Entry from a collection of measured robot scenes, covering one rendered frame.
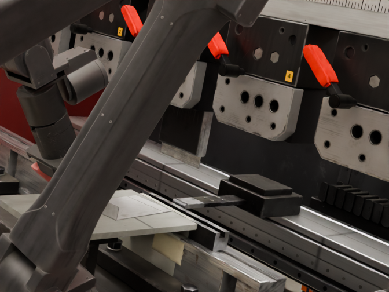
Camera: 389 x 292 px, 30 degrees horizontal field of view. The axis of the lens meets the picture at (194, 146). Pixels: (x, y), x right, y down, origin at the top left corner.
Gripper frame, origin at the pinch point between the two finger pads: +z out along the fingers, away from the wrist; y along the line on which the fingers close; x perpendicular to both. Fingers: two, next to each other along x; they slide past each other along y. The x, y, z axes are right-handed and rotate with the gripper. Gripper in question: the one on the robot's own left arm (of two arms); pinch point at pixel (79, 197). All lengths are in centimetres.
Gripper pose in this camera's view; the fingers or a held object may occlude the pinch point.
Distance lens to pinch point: 112.4
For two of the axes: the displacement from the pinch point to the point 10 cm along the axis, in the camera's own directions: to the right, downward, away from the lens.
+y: -6.5, -2.6, 7.1
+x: -7.2, 5.0, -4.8
